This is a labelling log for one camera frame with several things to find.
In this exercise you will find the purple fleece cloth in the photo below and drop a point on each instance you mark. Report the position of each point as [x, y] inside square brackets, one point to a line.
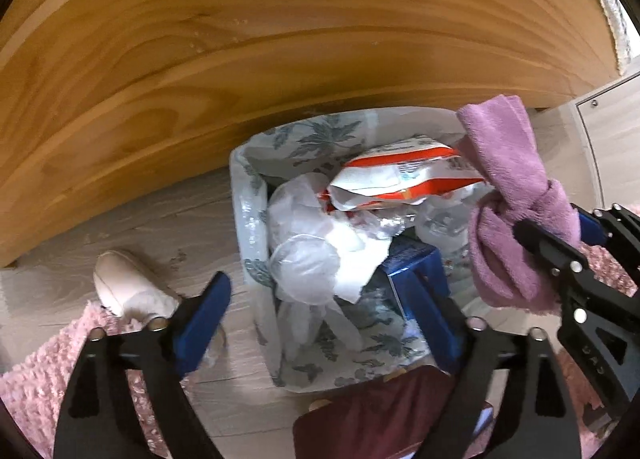
[510, 179]

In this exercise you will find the orange white snack bag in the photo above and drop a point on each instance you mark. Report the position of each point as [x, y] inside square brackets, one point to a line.
[400, 174]

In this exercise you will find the dark red stool seat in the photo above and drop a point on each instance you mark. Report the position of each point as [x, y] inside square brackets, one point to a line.
[380, 414]

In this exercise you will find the floral print waste bin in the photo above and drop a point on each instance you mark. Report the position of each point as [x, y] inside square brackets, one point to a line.
[380, 339]

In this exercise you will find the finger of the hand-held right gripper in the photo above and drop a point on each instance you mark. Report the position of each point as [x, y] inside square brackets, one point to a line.
[545, 246]
[587, 229]

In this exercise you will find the wooden bed frame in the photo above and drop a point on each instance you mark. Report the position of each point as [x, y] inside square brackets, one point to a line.
[250, 64]

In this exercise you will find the trash bin with plastic liner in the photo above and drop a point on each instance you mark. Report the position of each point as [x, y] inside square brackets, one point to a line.
[248, 211]

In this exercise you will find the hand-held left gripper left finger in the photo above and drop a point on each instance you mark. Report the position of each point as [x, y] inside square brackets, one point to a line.
[205, 321]

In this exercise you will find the brown checkered blanket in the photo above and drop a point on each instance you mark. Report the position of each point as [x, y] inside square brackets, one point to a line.
[617, 24]

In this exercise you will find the clear floral plastic container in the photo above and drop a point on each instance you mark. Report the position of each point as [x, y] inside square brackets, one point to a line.
[440, 224]

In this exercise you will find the white shoe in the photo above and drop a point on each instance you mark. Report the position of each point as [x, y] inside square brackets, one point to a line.
[125, 284]

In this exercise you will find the dark blue cardboard box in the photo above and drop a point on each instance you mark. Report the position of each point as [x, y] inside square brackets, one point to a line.
[410, 279]

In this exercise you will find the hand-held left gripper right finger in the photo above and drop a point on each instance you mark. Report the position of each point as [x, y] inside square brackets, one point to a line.
[440, 334]

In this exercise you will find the thin white plastic bag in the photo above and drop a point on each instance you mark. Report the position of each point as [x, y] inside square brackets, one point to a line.
[300, 204]

